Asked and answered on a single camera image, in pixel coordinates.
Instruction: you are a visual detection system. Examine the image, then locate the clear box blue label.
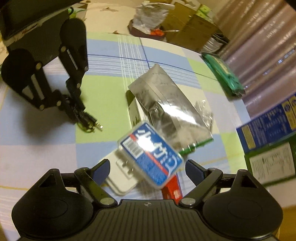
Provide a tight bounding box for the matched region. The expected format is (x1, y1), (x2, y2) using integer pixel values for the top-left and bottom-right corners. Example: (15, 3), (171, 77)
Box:
(117, 121), (185, 189)

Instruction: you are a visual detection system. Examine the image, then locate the white plastic bag clutter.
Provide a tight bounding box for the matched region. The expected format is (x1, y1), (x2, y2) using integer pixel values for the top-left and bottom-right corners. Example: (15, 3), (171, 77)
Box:
(127, 1), (175, 41)

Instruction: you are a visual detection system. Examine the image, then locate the white power adapter plug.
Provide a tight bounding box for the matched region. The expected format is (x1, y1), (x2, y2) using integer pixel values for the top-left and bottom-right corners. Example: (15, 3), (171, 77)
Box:
(98, 149), (149, 199)

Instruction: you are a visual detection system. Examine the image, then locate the small red packet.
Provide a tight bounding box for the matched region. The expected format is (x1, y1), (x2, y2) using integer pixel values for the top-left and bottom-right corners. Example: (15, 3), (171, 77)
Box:
(162, 175), (183, 204)

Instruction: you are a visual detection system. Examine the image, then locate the silver foil bag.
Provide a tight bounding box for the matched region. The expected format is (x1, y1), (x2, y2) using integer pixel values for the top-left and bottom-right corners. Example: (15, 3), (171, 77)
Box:
(128, 64), (213, 153)

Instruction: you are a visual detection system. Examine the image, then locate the checkered tablecloth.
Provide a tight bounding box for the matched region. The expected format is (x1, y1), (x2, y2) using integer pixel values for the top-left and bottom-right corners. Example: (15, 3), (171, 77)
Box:
(1, 33), (250, 240)

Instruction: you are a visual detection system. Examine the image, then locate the tall green carton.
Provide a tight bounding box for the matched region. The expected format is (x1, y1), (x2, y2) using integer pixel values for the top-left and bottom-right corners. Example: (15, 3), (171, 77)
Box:
(244, 136), (295, 187)

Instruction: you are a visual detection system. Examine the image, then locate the tall blue carton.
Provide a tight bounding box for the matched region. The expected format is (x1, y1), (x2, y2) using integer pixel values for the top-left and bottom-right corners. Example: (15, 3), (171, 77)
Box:
(236, 94), (295, 154)

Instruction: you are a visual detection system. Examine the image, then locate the green snack packet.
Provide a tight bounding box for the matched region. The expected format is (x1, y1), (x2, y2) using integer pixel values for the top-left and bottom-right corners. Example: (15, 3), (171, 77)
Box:
(201, 52), (245, 97)

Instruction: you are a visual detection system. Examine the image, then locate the pile of cardboard boxes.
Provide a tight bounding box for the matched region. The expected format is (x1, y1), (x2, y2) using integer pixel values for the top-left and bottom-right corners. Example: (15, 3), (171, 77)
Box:
(161, 1), (229, 53)

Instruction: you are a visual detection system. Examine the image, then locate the pink curtain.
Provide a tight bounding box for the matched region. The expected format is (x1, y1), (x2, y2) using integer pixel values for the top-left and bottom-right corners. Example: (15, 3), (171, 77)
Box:
(214, 1), (295, 118)

